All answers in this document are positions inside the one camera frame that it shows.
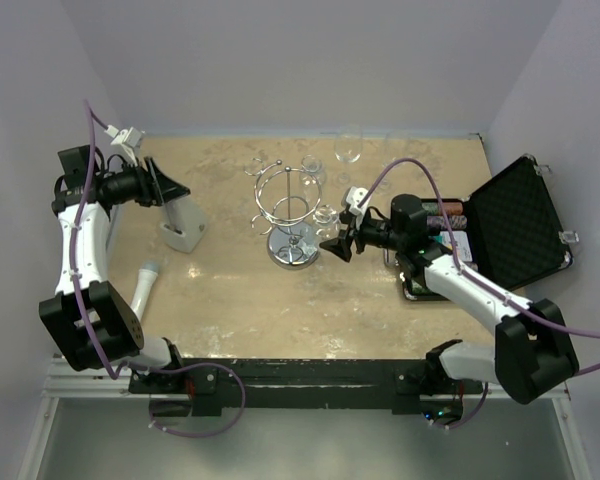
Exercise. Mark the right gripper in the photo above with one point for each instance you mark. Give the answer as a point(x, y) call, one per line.
point(342, 245)

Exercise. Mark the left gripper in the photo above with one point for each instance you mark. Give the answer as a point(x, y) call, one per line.
point(155, 187)

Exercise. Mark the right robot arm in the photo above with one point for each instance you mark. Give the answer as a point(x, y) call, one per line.
point(532, 352)

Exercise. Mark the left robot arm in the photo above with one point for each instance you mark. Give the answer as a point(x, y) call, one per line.
point(89, 321)

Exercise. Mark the chrome wine glass rack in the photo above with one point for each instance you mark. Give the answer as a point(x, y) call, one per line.
point(286, 199)

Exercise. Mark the white charging stand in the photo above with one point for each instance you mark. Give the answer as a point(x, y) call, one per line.
point(184, 224)

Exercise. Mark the white handheld device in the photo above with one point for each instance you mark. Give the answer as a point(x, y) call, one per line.
point(147, 276)

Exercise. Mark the black poker chip case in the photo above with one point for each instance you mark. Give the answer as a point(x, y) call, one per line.
point(508, 229)

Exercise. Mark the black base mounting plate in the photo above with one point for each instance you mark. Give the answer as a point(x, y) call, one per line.
point(208, 387)

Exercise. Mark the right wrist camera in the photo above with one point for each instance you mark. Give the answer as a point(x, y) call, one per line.
point(356, 201)

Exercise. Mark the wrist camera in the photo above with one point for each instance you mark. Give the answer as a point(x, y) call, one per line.
point(128, 140)
point(356, 201)

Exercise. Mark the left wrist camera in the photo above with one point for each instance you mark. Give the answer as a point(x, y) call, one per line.
point(128, 140)

